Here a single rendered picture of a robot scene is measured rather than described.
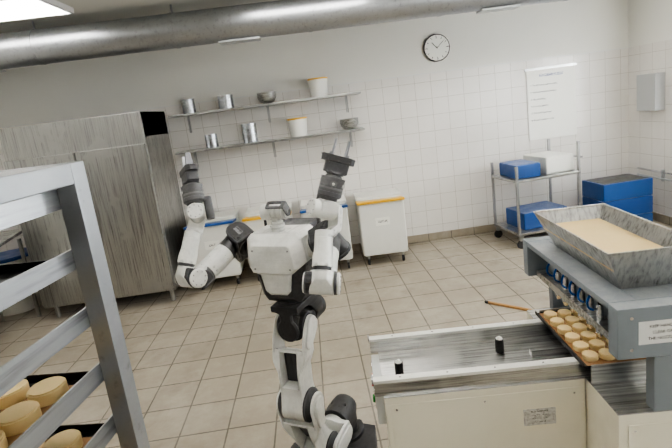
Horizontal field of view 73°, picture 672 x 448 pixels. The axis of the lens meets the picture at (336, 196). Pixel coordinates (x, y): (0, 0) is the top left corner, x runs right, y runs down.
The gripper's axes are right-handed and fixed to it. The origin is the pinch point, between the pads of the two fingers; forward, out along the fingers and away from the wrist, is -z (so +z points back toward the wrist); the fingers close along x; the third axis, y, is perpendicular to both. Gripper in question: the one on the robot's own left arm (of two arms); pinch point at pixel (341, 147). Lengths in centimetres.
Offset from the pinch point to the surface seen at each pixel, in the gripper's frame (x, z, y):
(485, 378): -66, 66, -16
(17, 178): 49, 23, -105
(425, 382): -47, 72, -13
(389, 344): -41, 71, 18
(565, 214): -99, 2, 12
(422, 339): -54, 66, 15
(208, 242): 74, 105, 356
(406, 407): -43, 83, -11
